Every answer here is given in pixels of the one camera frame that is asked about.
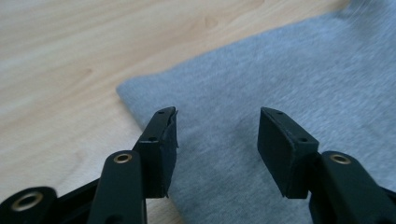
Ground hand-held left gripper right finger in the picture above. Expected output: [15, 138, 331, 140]
[257, 106, 396, 224]

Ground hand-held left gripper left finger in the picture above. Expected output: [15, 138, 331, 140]
[87, 105, 179, 224]

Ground grey shorts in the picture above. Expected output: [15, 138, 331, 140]
[116, 0, 396, 224]

